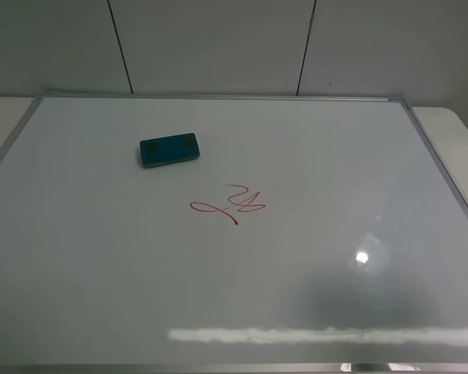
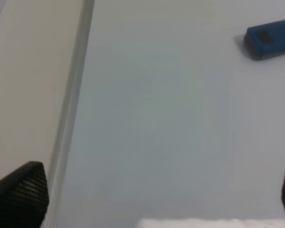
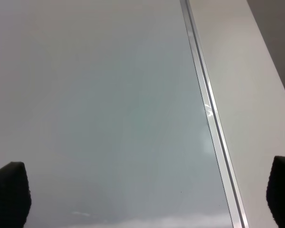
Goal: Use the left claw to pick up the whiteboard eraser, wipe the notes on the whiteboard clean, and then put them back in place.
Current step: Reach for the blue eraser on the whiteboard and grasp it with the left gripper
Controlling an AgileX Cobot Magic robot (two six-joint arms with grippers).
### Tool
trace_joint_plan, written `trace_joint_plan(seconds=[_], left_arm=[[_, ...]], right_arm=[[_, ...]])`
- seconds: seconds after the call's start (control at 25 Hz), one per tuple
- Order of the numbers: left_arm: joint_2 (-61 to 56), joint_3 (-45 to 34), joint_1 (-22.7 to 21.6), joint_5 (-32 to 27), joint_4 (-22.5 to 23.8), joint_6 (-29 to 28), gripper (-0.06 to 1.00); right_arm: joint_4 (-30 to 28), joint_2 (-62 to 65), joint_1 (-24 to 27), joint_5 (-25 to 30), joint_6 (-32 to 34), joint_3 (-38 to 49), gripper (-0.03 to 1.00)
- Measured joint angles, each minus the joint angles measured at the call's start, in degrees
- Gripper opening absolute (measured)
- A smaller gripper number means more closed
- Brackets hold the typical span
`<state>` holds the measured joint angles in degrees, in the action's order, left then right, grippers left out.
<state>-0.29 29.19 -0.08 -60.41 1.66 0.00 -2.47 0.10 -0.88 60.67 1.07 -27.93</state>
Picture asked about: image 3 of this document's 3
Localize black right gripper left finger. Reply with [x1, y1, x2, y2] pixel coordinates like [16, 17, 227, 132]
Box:
[0, 161, 31, 228]

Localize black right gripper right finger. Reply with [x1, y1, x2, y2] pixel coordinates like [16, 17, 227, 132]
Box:
[266, 156, 285, 228]

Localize white whiteboard with aluminium frame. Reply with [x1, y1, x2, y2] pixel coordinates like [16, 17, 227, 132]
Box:
[0, 0, 247, 228]

